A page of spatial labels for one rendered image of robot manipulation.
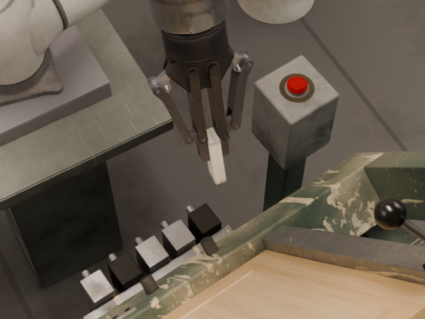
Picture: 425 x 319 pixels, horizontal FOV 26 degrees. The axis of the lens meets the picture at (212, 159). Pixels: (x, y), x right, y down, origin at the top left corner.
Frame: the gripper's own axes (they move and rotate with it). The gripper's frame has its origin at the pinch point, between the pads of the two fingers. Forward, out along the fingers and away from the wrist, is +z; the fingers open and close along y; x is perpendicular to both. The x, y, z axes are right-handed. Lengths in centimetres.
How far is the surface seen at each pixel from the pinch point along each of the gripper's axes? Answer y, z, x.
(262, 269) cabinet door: 8.2, 38.4, 15.0
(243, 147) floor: 35, 99, 123
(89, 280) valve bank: -20, 50, 37
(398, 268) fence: 18.9, 15.7, -13.8
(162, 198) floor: 7, 102, 115
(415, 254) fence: 21.8, 15.1, -12.8
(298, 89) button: 28, 28, 47
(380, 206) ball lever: 14.7, 0.1, -17.5
